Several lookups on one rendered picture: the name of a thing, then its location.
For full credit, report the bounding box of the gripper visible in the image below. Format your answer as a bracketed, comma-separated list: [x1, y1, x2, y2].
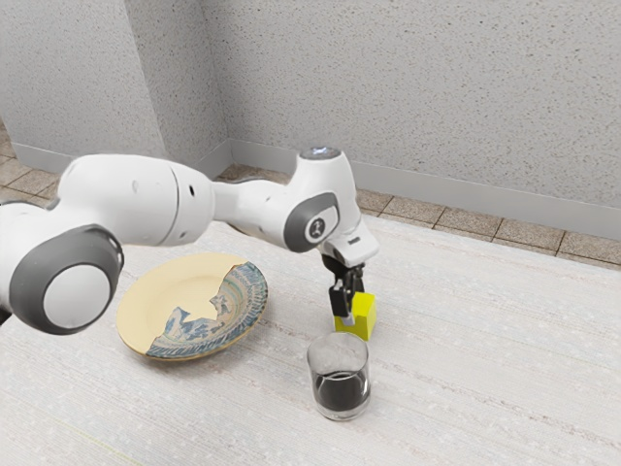
[321, 252, 365, 327]

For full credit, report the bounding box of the yellow block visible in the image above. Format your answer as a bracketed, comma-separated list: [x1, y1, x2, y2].
[333, 290, 378, 343]

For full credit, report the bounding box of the clear glass with dark liquid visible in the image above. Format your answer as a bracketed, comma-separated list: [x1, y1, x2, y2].
[306, 332, 373, 422]

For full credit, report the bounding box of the cream plate with blue pattern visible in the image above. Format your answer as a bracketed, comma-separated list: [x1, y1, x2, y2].
[115, 252, 270, 362]

